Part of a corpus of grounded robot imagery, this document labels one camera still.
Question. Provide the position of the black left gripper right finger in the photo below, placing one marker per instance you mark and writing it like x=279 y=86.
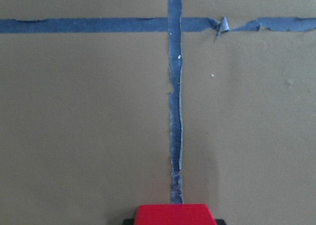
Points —
x=220 y=222

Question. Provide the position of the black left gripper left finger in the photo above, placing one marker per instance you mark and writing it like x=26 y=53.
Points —
x=128 y=222

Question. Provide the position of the brown paper table cover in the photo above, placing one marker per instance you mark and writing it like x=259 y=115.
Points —
x=85 y=126

